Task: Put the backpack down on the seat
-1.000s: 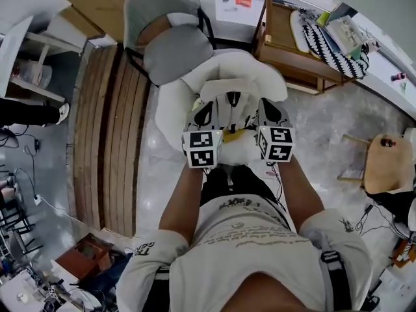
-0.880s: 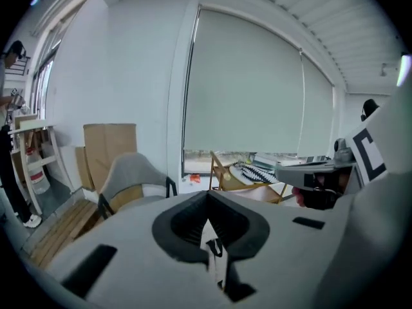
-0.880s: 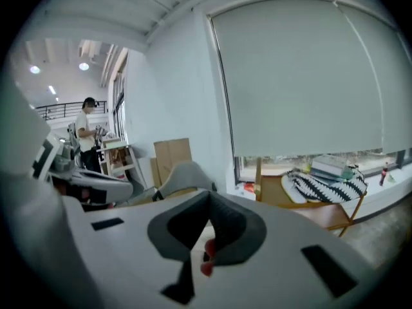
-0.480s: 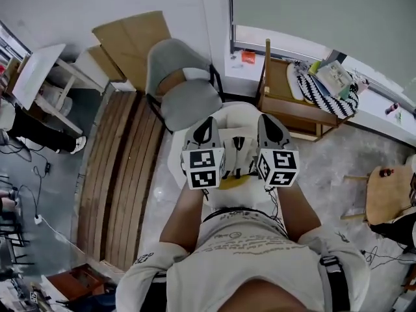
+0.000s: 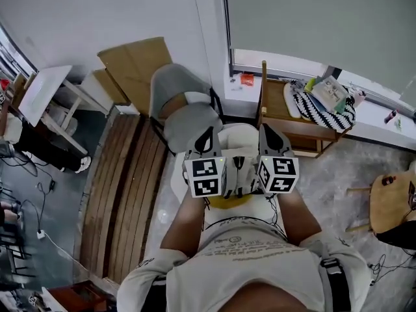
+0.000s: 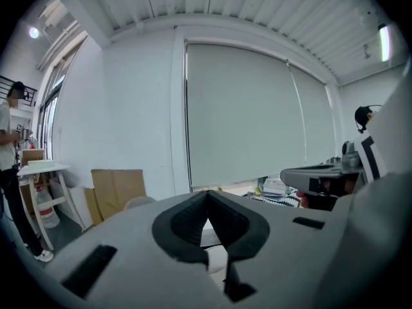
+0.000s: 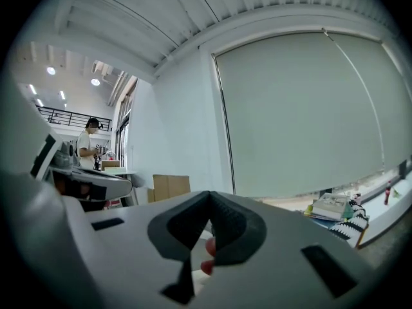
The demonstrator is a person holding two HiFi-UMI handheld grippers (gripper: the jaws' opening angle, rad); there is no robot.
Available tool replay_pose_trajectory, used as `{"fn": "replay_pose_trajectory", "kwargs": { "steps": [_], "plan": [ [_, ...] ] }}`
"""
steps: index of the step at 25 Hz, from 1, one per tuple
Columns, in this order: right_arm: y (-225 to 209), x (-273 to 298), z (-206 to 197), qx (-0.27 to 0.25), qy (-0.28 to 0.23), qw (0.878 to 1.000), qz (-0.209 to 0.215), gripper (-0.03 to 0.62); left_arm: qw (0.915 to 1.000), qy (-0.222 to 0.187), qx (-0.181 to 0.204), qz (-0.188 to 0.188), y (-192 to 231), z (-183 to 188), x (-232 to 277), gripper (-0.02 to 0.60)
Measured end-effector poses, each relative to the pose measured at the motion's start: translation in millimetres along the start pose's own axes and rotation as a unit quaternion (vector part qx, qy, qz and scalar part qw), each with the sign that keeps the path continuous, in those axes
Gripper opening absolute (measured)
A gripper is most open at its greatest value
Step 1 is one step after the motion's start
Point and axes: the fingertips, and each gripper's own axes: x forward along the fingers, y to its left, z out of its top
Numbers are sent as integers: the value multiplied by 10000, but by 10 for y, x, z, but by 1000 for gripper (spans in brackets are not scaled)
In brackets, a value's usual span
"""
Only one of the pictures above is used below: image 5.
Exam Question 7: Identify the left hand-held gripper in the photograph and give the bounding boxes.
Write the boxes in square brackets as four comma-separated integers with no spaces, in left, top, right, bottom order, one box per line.
[183,125,228,198]

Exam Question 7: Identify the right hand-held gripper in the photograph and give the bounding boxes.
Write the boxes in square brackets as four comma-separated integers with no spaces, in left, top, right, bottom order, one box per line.
[256,123,300,194]

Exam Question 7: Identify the white backpack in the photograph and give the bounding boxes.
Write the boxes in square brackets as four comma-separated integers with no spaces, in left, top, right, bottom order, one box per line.
[207,153,263,209]

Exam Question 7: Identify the person's right forearm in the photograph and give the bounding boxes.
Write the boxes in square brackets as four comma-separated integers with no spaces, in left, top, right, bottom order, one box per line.
[276,188,322,250]

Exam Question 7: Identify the person's left forearm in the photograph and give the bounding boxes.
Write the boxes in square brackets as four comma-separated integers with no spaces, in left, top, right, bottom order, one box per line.
[161,195,207,259]

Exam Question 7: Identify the black white zigzag bag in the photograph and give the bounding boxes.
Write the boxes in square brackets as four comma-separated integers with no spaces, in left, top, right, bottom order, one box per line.
[282,81,358,133]

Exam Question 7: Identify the wooden shelf rack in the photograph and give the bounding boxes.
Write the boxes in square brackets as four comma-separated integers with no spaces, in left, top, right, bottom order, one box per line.
[256,60,355,159]

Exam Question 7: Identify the wooden slat platform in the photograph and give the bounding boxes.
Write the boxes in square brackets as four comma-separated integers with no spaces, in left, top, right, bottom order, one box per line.
[79,114,170,285]

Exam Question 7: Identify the person's white t-shirt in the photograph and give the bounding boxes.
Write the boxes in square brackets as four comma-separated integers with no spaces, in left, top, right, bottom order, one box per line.
[116,216,373,312]

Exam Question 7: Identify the pale book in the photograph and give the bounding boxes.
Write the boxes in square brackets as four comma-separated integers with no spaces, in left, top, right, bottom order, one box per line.
[310,75,349,113]

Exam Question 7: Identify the grey chair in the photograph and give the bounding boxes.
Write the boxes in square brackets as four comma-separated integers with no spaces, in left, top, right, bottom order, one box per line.
[149,63,225,157]

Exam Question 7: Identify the round wooden side table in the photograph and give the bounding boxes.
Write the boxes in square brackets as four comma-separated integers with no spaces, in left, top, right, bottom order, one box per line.
[344,170,416,237]

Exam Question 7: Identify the pink cup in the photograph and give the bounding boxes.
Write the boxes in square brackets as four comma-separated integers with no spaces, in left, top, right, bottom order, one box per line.
[352,89,367,109]

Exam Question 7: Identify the small cardboard box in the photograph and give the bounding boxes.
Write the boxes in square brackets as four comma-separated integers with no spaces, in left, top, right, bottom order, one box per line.
[92,68,131,106]

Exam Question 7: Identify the large flat cardboard box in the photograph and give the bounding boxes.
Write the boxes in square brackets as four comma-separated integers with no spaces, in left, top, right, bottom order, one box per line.
[97,36,173,116]

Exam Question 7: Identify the clear water jug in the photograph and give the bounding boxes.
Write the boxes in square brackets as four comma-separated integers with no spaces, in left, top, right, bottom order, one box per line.
[51,109,79,136]

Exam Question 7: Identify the grey roller blind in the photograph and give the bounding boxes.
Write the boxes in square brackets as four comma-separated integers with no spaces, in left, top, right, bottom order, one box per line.
[224,0,416,105]

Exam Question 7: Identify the red stool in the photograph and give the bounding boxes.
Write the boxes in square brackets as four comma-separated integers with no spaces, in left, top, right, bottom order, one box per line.
[47,279,108,312]

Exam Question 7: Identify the white table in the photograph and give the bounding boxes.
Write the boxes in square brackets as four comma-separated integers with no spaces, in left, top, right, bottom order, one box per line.
[18,65,110,157]

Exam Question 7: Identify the black harness strap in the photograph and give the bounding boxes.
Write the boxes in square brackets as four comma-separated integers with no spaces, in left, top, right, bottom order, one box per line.
[151,274,170,312]
[320,257,354,312]

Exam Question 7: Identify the black cable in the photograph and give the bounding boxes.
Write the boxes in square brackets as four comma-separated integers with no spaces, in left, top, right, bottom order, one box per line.
[369,253,416,285]

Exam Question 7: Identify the white cable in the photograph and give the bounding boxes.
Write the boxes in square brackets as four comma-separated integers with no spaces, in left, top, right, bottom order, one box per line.
[44,232,95,272]

